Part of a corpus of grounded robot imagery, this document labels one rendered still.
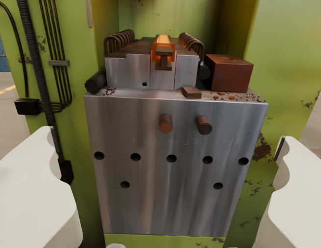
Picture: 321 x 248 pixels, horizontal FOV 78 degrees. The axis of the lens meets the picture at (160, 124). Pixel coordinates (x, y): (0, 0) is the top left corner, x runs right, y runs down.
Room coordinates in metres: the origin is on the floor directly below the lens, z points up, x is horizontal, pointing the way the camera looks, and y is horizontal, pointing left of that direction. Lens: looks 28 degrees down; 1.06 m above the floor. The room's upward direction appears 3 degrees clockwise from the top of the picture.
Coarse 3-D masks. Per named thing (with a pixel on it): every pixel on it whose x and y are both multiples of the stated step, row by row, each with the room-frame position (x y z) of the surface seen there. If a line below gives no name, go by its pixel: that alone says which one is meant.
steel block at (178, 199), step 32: (96, 96) 0.38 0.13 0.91; (128, 96) 0.38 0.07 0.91; (160, 96) 0.39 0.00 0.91; (224, 96) 0.41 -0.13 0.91; (256, 96) 0.42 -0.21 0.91; (96, 128) 0.38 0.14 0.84; (128, 128) 0.38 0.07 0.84; (192, 128) 0.38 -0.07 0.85; (224, 128) 0.38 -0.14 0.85; (256, 128) 0.38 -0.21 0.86; (96, 160) 0.38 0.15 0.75; (128, 160) 0.38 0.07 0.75; (160, 160) 0.38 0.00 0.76; (192, 160) 0.38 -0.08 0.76; (224, 160) 0.38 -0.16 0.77; (128, 192) 0.38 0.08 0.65; (160, 192) 0.38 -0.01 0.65; (192, 192) 0.38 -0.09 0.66; (224, 192) 0.38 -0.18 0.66; (128, 224) 0.38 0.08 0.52; (160, 224) 0.38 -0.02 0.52; (192, 224) 0.38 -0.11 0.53; (224, 224) 0.38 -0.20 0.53
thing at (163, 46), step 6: (162, 36) 0.68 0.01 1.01; (162, 42) 0.51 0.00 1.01; (168, 42) 0.51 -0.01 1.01; (156, 48) 0.37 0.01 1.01; (162, 48) 0.37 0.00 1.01; (168, 48) 0.37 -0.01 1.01; (174, 48) 0.42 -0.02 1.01; (156, 54) 0.33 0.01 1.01; (162, 54) 0.33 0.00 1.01; (168, 54) 0.33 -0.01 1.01; (174, 54) 0.42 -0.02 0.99; (156, 60) 0.39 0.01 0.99; (162, 60) 0.33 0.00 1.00; (168, 60) 0.39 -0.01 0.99; (156, 66) 0.33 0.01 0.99; (162, 66) 0.33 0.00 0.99; (168, 66) 0.33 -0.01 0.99
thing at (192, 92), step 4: (184, 88) 0.42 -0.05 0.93; (188, 88) 0.42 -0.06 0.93; (192, 88) 0.42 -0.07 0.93; (196, 88) 0.42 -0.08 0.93; (184, 92) 0.41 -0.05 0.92; (188, 92) 0.39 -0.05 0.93; (192, 92) 0.39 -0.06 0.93; (196, 92) 0.39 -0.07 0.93; (200, 92) 0.40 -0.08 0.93; (188, 96) 0.39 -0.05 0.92; (192, 96) 0.39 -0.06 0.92; (196, 96) 0.39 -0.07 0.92; (200, 96) 0.39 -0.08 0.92
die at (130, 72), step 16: (128, 48) 0.59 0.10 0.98; (144, 48) 0.53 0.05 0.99; (176, 48) 0.54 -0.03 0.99; (112, 64) 0.44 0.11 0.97; (128, 64) 0.44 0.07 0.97; (144, 64) 0.44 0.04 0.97; (176, 64) 0.44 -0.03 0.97; (192, 64) 0.44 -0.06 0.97; (112, 80) 0.44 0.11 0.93; (128, 80) 0.44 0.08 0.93; (144, 80) 0.44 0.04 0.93; (160, 80) 0.44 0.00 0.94; (176, 80) 0.44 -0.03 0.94; (192, 80) 0.44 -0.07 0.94
